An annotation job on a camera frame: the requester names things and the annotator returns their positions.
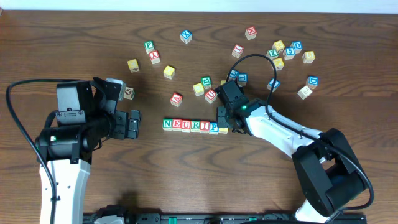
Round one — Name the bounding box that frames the blue X wooden block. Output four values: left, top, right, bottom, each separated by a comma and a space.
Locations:
180, 30, 192, 44

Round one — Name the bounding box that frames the green N wooden block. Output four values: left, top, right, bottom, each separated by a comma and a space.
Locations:
162, 119, 172, 131

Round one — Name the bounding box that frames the yellow C wooden block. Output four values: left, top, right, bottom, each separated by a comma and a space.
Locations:
193, 83, 205, 96

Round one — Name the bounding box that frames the green Z wooden block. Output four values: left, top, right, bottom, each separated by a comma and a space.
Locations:
266, 49, 279, 60

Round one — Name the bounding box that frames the blue D wooden block lower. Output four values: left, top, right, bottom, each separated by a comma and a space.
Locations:
306, 76, 319, 90

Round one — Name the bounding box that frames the plain top 3 wooden block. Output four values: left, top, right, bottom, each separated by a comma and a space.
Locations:
297, 86, 313, 100

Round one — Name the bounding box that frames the green F wooden block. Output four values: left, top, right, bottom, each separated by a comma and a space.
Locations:
144, 40, 155, 54

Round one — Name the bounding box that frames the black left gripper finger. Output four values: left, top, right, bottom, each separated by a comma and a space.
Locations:
92, 77, 119, 115
127, 110, 141, 139

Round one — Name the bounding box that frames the blue 2 wooden block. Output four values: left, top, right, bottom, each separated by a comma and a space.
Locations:
267, 78, 280, 92

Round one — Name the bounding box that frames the blue T wooden block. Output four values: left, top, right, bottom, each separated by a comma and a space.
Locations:
237, 73, 248, 86

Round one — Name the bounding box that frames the soccer ball J wooden block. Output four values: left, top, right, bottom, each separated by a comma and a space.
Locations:
124, 87, 135, 100

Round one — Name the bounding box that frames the blue 5 wooden block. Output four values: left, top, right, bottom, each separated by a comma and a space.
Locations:
283, 47, 295, 60

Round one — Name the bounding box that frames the blue L wooden block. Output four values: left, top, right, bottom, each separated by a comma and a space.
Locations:
228, 69, 239, 81

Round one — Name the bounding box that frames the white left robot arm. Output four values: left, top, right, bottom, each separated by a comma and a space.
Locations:
35, 77, 141, 223

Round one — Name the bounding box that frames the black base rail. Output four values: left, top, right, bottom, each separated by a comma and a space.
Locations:
83, 204, 368, 224

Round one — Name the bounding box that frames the red Y wooden block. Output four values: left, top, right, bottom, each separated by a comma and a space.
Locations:
149, 50, 160, 64

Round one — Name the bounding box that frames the yellow soccer side wooden block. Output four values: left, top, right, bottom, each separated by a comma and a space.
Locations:
272, 40, 285, 54

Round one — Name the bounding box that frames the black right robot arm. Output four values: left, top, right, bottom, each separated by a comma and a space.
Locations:
217, 97, 374, 223

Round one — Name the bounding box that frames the yellow brush side wooden block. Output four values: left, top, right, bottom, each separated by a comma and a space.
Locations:
273, 58, 284, 71

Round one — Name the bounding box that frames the blue d wooden block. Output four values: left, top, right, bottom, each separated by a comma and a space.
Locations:
306, 76, 319, 90
290, 41, 303, 54

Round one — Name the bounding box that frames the red A wooden block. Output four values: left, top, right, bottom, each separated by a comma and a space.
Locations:
170, 93, 183, 107

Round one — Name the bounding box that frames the red E wooden block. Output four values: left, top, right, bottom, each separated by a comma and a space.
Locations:
172, 119, 182, 131

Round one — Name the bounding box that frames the yellow acorn wooden block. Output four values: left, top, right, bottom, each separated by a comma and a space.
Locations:
127, 59, 139, 73

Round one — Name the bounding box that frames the yellow O wooden block left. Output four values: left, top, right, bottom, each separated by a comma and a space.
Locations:
164, 65, 175, 79

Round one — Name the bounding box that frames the green B wooden block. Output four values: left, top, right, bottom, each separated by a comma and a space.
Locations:
201, 76, 212, 90

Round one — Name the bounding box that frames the green R wooden block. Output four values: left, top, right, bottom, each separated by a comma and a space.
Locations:
190, 120, 201, 133

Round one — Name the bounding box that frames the yellow 8 wooden block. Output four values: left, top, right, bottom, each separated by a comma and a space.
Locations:
302, 51, 316, 64

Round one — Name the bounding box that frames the yellow S wooden block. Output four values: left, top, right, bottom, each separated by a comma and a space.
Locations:
218, 128, 229, 134

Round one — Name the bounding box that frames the red i wooden block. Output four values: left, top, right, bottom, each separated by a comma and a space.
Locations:
200, 121, 210, 133
231, 44, 244, 58

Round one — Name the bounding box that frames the red top far wooden block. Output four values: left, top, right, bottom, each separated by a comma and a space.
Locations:
245, 26, 257, 40

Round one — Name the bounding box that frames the blue D wooden block upper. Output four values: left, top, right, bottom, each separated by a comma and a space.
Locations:
290, 41, 303, 54

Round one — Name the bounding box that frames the red u wooden block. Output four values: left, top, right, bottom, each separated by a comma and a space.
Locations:
181, 120, 192, 133
205, 89, 217, 104

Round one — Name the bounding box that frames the blue P wooden block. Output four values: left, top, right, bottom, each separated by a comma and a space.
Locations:
209, 122, 219, 134

